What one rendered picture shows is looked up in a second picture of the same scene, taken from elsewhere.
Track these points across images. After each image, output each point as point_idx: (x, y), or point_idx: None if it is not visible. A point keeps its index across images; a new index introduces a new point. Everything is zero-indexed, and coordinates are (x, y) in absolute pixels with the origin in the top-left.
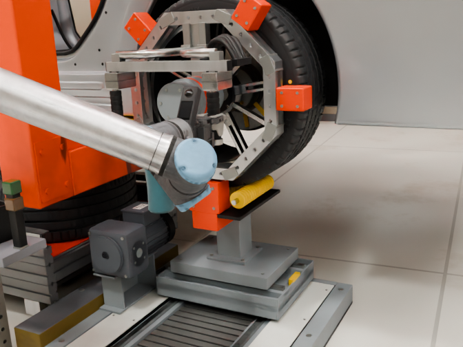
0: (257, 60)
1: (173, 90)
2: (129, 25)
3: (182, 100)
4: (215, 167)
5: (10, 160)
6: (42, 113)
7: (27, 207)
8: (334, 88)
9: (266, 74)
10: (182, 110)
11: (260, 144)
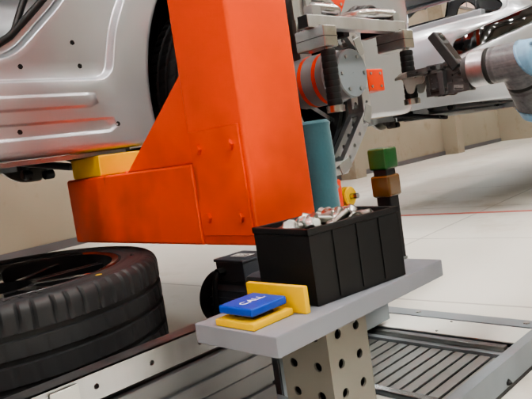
0: (351, 41)
1: (351, 57)
2: None
3: (443, 42)
4: None
5: (270, 153)
6: None
7: (133, 310)
8: None
9: (360, 55)
10: (451, 51)
11: (362, 127)
